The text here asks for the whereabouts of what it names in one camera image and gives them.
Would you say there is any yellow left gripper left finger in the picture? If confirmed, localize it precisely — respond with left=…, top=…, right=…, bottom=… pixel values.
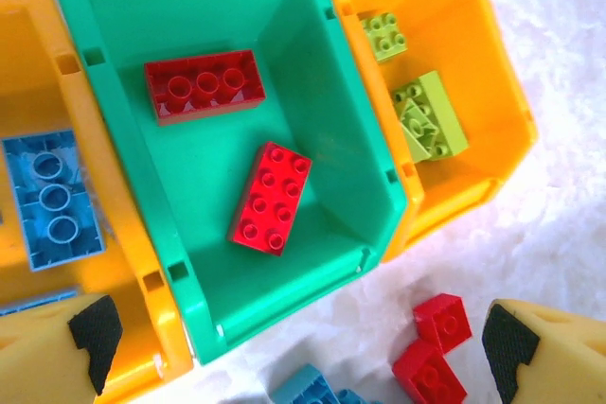
left=0, top=293, right=124, bottom=404

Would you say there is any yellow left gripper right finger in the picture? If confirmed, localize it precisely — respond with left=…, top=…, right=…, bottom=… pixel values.
left=481, top=298, right=606, bottom=404

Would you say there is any lime green 2x4 lego brick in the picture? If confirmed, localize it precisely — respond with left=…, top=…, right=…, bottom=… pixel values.
left=391, top=70, right=470, bottom=164

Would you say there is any red 2x2 lego brick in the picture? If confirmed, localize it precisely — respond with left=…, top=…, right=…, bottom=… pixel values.
left=391, top=339, right=469, bottom=404
left=411, top=293, right=473, bottom=356

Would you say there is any orange plastic bin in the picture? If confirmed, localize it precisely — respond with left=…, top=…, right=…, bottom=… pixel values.
left=0, top=0, right=195, bottom=404
left=314, top=0, right=540, bottom=264

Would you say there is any blue 2x4 lego brick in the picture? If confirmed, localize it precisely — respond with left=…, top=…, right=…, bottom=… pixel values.
left=1, top=129, right=106, bottom=272

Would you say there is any green plastic bin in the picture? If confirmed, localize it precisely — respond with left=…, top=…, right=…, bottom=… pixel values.
left=50, top=0, right=411, bottom=367

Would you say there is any lime green triangular lego piece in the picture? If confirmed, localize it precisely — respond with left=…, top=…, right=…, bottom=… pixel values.
left=396, top=99, right=439, bottom=164

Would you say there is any red 2x4 lego brick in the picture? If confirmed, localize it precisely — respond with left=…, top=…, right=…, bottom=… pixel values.
left=228, top=141, right=313, bottom=257
left=144, top=48, right=267, bottom=128

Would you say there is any lime green 2x2 lego brick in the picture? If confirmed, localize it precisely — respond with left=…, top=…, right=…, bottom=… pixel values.
left=358, top=11, right=409, bottom=63

